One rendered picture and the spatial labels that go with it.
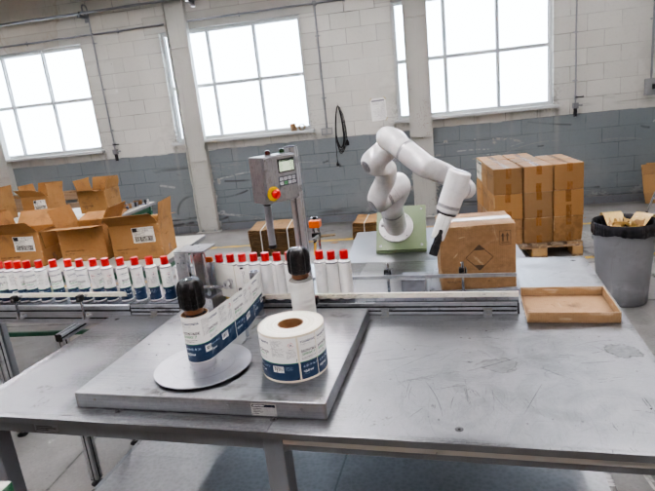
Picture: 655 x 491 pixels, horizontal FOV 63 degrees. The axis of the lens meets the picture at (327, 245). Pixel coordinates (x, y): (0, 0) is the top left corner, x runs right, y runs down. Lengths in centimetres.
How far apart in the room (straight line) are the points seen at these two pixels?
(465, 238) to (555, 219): 339
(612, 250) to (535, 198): 137
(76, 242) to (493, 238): 284
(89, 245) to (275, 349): 262
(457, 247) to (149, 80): 667
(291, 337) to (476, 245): 99
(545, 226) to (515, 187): 49
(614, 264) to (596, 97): 387
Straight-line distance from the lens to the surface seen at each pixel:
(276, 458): 159
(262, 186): 217
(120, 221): 373
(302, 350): 157
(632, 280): 440
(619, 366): 180
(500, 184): 539
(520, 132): 768
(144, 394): 173
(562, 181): 553
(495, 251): 227
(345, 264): 212
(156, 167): 843
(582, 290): 230
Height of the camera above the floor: 165
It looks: 15 degrees down
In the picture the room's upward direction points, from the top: 6 degrees counter-clockwise
